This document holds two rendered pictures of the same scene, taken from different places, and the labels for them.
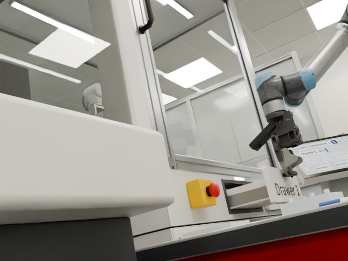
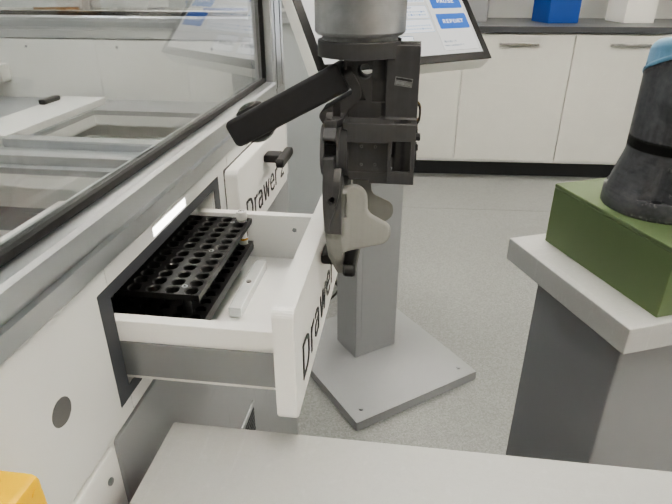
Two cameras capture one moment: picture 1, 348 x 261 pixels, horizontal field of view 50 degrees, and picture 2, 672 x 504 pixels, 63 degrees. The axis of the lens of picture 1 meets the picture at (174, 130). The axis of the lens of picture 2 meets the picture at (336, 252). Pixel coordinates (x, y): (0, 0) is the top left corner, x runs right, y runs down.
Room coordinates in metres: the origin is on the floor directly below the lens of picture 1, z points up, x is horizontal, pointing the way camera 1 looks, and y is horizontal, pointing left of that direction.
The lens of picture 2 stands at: (0.77, -0.14, 1.15)
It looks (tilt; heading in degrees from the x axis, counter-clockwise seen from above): 27 degrees down; 336
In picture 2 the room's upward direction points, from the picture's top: straight up
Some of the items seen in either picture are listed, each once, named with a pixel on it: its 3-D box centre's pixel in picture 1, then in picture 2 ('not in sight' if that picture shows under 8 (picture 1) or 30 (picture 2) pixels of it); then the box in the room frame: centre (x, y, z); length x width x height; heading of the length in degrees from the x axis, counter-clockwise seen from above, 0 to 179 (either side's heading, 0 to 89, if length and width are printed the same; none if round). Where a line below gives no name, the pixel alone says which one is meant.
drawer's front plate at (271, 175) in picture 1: (284, 185); (314, 280); (1.23, -0.32, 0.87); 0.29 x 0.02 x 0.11; 149
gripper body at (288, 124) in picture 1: (283, 131); (367, 112); (1.20, -0.36, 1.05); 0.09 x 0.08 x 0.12; 59
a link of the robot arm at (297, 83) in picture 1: (296, 84); not in sight; (1.21, -0.45, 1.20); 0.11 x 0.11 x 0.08; 80
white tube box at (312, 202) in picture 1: (313, 206); not in sight; (0.92, -0.29, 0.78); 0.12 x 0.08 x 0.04; 47
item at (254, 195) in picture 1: (229, 203); (124, 275); (1.34, -0.14, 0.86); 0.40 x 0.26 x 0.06; 59
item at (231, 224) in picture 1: (216, 230); not in sight; (0.85, -0.05, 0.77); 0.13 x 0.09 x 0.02; 55
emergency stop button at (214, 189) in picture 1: (213, 190); not in sight; (1.00, -0.07, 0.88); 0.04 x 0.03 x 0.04; 149
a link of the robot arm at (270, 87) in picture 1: (269, 89); not in sight; (1.21, -0.36, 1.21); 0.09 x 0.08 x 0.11; 80
